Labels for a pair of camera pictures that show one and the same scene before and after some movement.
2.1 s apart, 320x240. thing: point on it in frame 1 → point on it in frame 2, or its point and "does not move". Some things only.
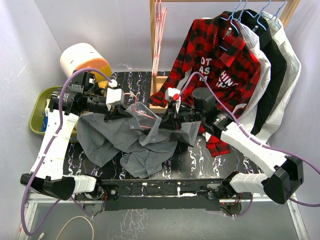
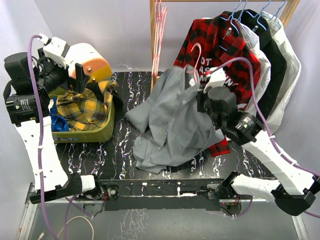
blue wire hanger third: (259, 13) does not move
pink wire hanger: (140, 112) → (197, 59)
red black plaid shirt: (214, 55) does not move
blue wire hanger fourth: (275, 15) does not move
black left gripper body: (94, 106) → (54, 76)
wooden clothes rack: (158, 79) does not move
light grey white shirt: (293, 71) does not move
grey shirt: (147, 147) → (171, 127)
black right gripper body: (183, 115) → (203, 106)
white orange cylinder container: (85, 55) does not move
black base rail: (160, 195) does not move
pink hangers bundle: (160, 16) does not move
